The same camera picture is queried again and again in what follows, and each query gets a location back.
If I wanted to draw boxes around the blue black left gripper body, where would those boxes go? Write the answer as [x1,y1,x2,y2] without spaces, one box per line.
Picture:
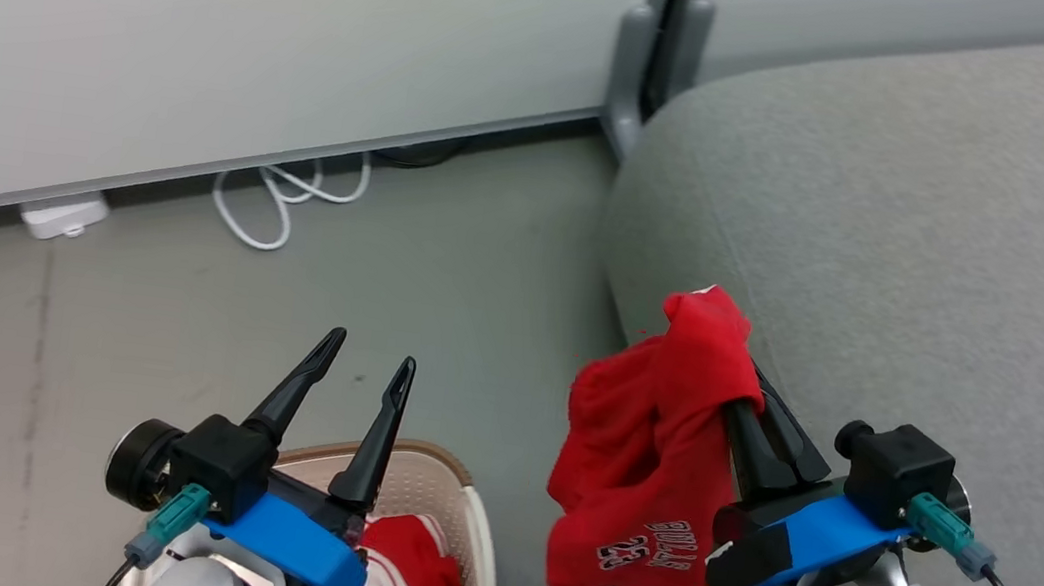
[196,462,381,586]

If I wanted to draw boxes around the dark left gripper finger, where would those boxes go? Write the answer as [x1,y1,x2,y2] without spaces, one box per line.
[325,348,419,519]
[240,317,349,455]

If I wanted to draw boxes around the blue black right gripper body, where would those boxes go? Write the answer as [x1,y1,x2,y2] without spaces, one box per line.
[702,463,913,586]

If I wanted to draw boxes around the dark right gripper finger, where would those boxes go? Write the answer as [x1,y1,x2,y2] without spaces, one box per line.
[708,396,806,512]
[737,363,846,492]

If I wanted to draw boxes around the red sports shorts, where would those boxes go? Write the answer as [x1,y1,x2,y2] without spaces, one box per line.
[533,267,781,586]

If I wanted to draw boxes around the beige plastic laundry basket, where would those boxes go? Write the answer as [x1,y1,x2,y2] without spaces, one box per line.
[115,402,518,586]

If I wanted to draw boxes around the red garment with white stripes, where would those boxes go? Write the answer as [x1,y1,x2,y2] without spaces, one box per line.
[297,499,479,586]

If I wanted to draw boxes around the grey fabric sofa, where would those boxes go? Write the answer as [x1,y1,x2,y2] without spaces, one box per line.
[555,0,1044,586]

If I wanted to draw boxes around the white power adapter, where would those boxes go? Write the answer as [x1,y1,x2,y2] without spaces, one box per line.
[15,183,113,250]

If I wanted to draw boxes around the white looped floor cable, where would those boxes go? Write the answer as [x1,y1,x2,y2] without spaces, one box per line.
[205,132,376,266]

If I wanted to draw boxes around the black floor cable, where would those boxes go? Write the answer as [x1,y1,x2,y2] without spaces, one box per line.
[372,127,464,176]

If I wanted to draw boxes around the grey partition post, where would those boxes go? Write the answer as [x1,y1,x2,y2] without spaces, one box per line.
[596,0,719,172]

